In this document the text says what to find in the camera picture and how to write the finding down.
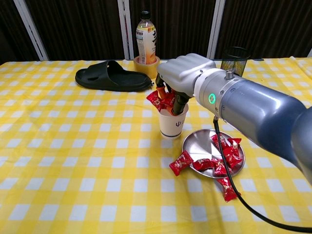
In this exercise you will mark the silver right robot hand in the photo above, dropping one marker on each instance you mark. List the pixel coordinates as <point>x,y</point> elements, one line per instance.
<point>185,70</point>

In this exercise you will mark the white paper cup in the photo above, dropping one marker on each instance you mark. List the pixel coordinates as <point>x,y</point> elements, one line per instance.
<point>170,126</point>

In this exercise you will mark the silver metal plate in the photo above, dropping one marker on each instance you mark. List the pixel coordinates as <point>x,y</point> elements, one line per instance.
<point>197,143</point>

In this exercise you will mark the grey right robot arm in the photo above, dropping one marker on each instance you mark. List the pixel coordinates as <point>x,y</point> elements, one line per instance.
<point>256,109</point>

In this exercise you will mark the brown packing tape roll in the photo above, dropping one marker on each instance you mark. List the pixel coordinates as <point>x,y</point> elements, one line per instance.
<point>146,70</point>

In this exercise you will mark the dark corrugated partition panel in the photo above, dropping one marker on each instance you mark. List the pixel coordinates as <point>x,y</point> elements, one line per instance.
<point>9,29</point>
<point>268,24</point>
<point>180,24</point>
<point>73,24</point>

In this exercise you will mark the black mesh pen holder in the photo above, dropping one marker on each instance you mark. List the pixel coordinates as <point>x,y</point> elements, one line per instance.
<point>235,58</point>

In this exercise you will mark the drink bottle with orange label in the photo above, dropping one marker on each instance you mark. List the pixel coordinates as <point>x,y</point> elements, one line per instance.
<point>145,36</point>

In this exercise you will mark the black rubber slipper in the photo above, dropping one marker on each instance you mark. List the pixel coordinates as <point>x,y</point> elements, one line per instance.
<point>126,81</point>

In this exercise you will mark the yellow white checkered tablecloth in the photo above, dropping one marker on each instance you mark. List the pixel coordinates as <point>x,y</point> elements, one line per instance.
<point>73,146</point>

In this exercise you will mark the white partition frame post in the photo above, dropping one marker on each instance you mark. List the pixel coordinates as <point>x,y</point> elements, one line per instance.
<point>215,29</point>
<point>124,24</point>
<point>31,31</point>
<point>310,52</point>

